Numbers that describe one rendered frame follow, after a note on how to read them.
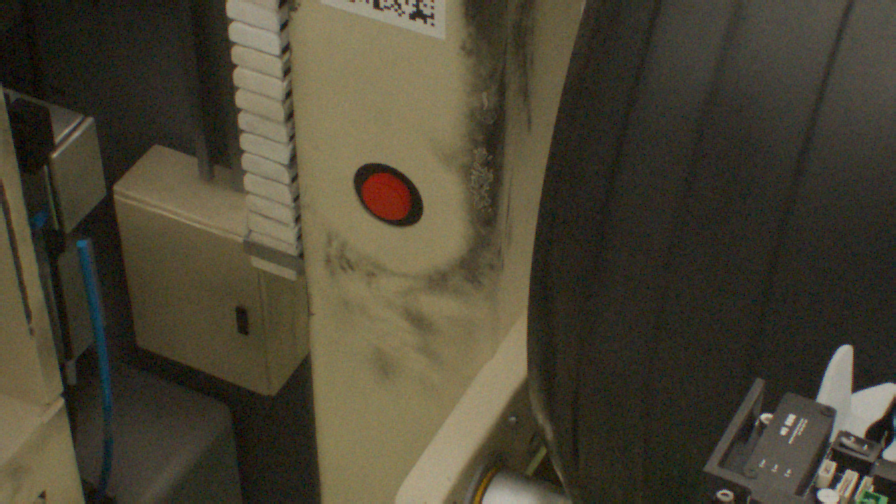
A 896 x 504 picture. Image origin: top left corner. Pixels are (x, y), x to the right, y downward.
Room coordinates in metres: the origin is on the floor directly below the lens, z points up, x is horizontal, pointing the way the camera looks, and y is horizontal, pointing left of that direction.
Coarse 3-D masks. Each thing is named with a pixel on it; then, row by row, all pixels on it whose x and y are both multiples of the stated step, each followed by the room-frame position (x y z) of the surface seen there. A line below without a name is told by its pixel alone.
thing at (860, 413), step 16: (848, 352) 0.46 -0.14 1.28; (832, 368) 0.45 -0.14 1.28; (848, 368) 0.46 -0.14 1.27; (832, 384) 0.45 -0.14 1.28; (848, 384) 0.47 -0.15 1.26; (816, 400) 0.45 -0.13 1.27; (832, 400) 0.45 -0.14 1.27; (848, 400) 0.47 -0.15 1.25; (864, 400) 0.48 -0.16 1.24; (880, 400) 0.48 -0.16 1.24; (848, 416) 0.47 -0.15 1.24; (864, 416) 0.47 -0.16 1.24; (880, 416) 0.47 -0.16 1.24; (832, 432) 0.45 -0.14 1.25; (864, 432) 0.46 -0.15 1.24; (880, 432) 0.47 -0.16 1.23
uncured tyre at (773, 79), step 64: (640, 0) 0.60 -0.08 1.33; (704, 0) 0.59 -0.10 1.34; (768, 0) 0.58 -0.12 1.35; (832, 0) 0.57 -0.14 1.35; (576, 64) 0.62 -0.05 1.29; (640, 64) 0.59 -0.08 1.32; (704, 64) 0.57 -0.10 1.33; (768, 64) 0.56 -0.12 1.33; (832, 64) 0.56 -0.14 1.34; (576, 128) 0.60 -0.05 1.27; (640, 128) 0.57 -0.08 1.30; (704, 128) 0.56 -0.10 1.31; (768, 128) 0.55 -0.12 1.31; (832, 128) 0.54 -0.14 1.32; (576, 192) 0.58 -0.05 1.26; (640, 192) 0.56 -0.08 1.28; (704, 192) 0.55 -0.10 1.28; (768, 192) 0.54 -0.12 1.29; (832, 192) 0.53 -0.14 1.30; (576, 256) 0.56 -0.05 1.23; (640, 256) 0.54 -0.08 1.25; (704, 256) 0.53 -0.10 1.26; (768, 256) 0.53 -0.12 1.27; (832, 256) 0.52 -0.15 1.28; (576, 320) 0.55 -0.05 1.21; (640, 320) 0.53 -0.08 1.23; (704, 320) 0.52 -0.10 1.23; (768, 320) 0.52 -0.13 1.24; (832, 320) 0.51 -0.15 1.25; (576, 384) 0.55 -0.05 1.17; (640, 384) 0.53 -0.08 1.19; (704, 384) 0.52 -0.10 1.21; (768, 384) 0.51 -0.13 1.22; (576, 448) 0.55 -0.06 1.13; (640, 448) 0.53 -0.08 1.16; (704, 448) 0.51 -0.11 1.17
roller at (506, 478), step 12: (492, 468) 0.72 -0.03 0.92; (504, 468) 0.72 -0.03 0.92; (492, 480) 0.71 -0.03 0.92; (504, 480) 0.71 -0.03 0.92; (516, 480) 0.71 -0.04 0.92; (528, 480) 0.71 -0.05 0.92; (540, 480) 0.71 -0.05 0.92; (480, 492) 0.70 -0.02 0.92; (492, 492) 0.70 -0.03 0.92; (504, 492) 0.70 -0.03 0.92; (516, 492) 0.70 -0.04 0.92; (528, 492) 0.70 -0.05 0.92; (540, 492) 0.70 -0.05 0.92; (552, 492) 0.70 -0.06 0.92; (564, 492) 0.70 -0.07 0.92
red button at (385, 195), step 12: (372, 180) 0.80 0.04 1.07; (384, 180) 0.80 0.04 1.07; (396, 180) 0.80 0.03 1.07; (372, 192) 0.80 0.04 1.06; (384, 192) 0.80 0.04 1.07; (396, 192) 0.80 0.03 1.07; (408, 192) 0.80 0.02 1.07; (372, 204) 0.80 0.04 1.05; (384, 204) 0.80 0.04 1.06; (396, 204) 0.80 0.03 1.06; (408, 204) 0.79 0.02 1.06; (384, 216) 0.80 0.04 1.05; (396, 216) 0.80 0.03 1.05
